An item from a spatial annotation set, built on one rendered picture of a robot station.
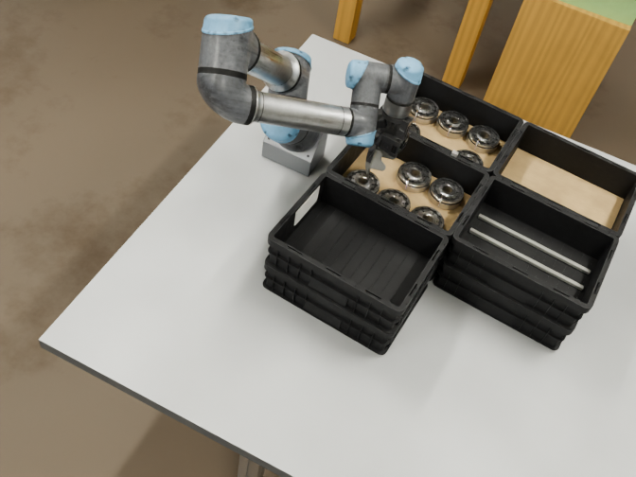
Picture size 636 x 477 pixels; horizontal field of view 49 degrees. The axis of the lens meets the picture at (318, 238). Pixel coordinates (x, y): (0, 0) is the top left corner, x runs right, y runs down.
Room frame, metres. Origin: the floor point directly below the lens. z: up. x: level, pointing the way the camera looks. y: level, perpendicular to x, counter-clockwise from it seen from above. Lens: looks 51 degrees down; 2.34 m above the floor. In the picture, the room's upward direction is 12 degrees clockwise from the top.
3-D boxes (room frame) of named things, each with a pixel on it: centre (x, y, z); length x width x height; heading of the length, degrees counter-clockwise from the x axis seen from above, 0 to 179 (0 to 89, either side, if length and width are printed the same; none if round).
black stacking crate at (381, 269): (1.20, -0.11, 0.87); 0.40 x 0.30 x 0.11; 68
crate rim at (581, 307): (1.33, -0.59, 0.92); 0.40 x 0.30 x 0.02; 68
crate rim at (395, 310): (1.20, -0.11, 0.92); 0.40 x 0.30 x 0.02; 68
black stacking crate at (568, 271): (1.33, -0.59, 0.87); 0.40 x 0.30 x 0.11; 68
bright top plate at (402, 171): (1.55, -0.25, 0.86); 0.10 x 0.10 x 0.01
